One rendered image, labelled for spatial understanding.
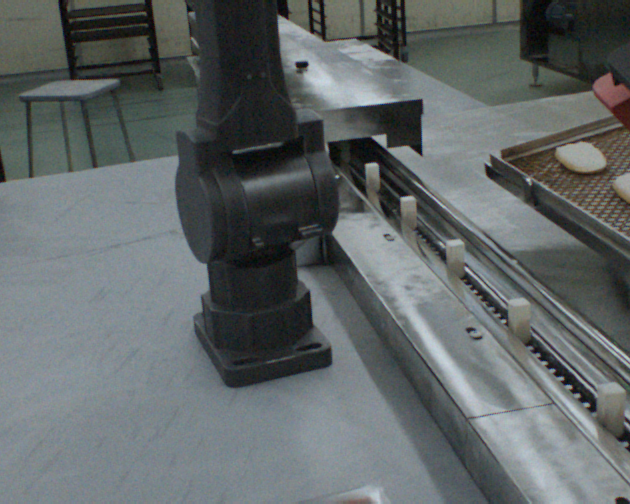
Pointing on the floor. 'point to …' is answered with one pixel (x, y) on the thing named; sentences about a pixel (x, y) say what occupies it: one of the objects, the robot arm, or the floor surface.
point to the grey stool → (74, 90)
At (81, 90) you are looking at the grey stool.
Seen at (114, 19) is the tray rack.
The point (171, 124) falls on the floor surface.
